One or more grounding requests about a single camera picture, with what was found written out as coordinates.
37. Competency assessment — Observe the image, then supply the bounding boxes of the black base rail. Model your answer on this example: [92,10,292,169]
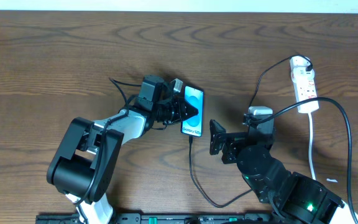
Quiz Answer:
[35,213,277,224]

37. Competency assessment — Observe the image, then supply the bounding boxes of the small white paper scrap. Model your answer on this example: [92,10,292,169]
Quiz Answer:
[326,178,338,183]

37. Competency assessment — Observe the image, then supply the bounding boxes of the white power strip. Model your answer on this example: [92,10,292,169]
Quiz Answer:
[291,67,319,114]

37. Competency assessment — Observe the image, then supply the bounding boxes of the black charging cable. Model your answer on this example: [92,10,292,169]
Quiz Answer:
[188,54,314,208]

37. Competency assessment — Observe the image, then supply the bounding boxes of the blue Galaxy smartphone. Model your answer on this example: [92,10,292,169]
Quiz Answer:
[181,86,204,138]

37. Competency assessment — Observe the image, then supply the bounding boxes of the white USB charger plug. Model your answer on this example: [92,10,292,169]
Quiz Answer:
[290,55,313,71]

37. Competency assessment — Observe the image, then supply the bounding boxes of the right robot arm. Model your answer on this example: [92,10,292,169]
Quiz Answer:
[209,119,358,223]

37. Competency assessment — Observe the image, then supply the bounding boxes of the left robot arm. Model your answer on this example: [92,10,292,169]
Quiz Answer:
[47,75,201,223]

